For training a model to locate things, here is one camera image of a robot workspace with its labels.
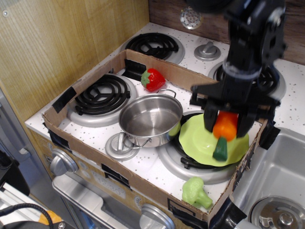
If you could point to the front left black burner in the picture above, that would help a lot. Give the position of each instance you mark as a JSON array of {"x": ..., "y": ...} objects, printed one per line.
[{"x": 100, "y": 104}]

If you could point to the silver sink drain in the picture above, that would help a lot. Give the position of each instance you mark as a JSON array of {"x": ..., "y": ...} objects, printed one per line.
[{"x": 277, "y": 213}]

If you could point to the silver oven knob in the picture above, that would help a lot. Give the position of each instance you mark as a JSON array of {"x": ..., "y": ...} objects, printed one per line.
[
  {"x": 62, "y": 163},
  {"x": 154, "y": 218}
]

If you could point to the back right black burner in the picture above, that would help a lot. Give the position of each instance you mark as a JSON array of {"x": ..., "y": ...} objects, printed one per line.
[{"x": 270, "y": 81}]

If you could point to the orange cloth piece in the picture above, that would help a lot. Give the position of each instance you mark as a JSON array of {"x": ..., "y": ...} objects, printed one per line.
[{"x": 54, "y": 217}]

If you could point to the orange toy carrot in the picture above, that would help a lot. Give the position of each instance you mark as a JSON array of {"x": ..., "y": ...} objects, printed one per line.
[{"x": 225, "y": 130}]

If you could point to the front right black burner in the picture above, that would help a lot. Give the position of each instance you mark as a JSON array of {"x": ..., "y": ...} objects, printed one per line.
[{"x": 184, "y": 167}]

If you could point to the silver stovetop knob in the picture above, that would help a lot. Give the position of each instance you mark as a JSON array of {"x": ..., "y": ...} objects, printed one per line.
[
  {"x": 119, "y": 148},
  {"x": 207, "y": 52}
]

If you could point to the left silver oven knob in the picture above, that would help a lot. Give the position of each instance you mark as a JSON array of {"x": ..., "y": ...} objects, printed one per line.
[{"x": 62, "y": 163}]

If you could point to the stainless steel pot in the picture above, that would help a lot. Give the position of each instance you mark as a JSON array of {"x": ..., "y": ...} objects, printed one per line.
[{"x": 152, "y": 120}]

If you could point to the back left black burner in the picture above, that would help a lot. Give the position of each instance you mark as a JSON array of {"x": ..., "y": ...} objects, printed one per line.
[{"x": 158, "y": 45}]

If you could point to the stainless steel sink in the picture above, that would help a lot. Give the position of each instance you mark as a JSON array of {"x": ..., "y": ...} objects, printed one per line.
[{"x": 277, "y": 171}]

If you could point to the silver stovetop knob front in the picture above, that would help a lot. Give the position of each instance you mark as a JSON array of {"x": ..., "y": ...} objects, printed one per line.
[{"x": 119, "y": 148}]

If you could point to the black burner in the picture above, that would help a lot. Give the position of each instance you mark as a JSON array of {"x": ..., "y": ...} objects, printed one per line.
[
  {"x": 270, "y": 81},
  {"x": 184, "y": 167},
  {"x": 158, "y": 45},
  {"x": 100, "y": 104}
]

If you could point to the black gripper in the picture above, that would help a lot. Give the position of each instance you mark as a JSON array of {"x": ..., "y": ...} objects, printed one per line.
[{"x": 234, "y": 95}]

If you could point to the cardboard fence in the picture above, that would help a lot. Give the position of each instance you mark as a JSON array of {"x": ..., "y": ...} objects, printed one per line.
[{"x": 144, "y": 178}]

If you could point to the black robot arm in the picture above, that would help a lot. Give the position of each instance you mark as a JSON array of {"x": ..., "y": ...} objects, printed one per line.
[{"x": 256, "y": 34}]

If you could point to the silver stovetop knob back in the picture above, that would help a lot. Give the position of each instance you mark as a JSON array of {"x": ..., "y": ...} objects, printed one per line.
[{"x": 207, "y": 52}]

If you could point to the silver oven door handle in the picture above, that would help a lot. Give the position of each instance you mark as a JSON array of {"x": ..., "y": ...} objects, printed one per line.
[{"x": 87, "y": 207}]

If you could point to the hanging metal strainer ladle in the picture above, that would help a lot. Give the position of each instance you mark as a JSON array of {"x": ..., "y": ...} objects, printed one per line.
[{"x": 190, "y": 19}]

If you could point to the right silver oven knob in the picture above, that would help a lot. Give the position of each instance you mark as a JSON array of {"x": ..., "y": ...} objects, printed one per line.
[{"x": 154, "y": 218}]

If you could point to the red toy strawberry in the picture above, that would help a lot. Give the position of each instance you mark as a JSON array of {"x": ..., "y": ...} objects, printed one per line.
[{"x": 152, "y": 80}]

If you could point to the green toy broccoli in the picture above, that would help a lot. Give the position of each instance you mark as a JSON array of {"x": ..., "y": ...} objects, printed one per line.
[{"x": 194, "y": 194}]

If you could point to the green plastic plate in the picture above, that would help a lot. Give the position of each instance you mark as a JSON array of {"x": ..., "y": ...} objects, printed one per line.
[{"x": 199, "y": 144}]

